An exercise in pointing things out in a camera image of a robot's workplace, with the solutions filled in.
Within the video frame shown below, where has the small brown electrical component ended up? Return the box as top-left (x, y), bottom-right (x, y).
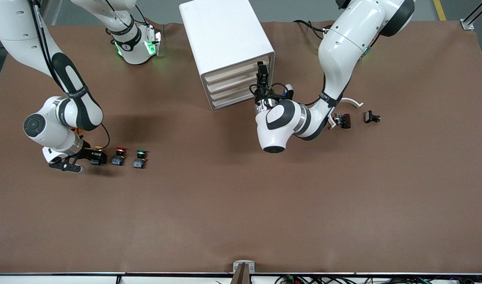
top-left (334, 113), bottom-right (352, 129)

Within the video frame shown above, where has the white curved plastic piece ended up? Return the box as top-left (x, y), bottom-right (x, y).
top-left (328, 98), bottom-right (363, 130)

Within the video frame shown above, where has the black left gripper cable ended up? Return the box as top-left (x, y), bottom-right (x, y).
top-left (249, 82), bottom-right (289, 100)

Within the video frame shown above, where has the red push button switch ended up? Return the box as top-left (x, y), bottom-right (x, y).
top-left (112, 146), bottom-right (128, 166)

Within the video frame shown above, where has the green push button switch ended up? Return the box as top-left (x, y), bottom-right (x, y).
top-left (132, 149), bottom-right (148, 169)

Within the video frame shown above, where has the black arm base cable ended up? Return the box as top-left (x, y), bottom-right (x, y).
top-left (293, 19), bottom-right (332, 41)

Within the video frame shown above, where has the white table edge rail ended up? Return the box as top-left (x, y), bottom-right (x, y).
top-left (0, 272), bottom-right (482, 284)

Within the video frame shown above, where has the metal table edge bracket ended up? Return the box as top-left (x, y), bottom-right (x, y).
top-left (233, 260), bottom-right (255, 273)

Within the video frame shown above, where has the cable bundle under table edge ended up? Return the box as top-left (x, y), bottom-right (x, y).
top-left (274, 275), bottom-right (482, 284)

